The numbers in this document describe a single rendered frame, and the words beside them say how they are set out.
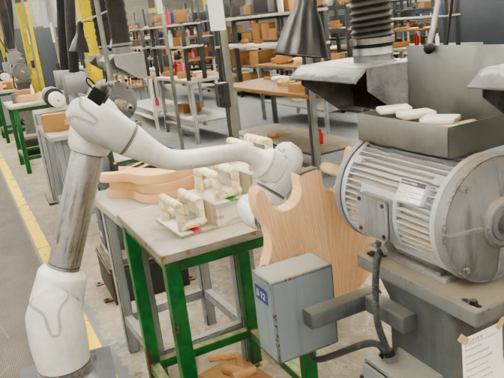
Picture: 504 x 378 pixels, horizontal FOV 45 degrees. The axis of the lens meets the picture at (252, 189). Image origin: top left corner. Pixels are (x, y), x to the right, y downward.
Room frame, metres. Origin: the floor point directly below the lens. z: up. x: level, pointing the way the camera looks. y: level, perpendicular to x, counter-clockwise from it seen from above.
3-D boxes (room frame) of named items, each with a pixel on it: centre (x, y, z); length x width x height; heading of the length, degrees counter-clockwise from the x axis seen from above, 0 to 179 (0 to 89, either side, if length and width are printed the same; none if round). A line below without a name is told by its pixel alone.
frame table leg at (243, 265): (2.65, 0.08, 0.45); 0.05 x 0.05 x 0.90; 25
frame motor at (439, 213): (1.23, -0.37, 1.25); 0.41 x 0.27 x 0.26; 25
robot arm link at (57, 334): (1.60, 0.61, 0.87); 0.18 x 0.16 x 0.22; 17
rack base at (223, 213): (2.27, 0.13, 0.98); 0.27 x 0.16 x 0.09; 28
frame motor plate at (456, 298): (1.17, -0.40, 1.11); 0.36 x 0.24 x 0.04; 25
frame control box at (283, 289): (1.21, -0.12, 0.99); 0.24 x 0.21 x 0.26; 25
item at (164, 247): (2.29, 0.20, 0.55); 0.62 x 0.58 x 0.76; 25
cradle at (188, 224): (2.11, 0.23, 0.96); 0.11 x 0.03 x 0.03; 118
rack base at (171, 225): (2.20, 0.27, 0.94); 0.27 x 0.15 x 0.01; 28
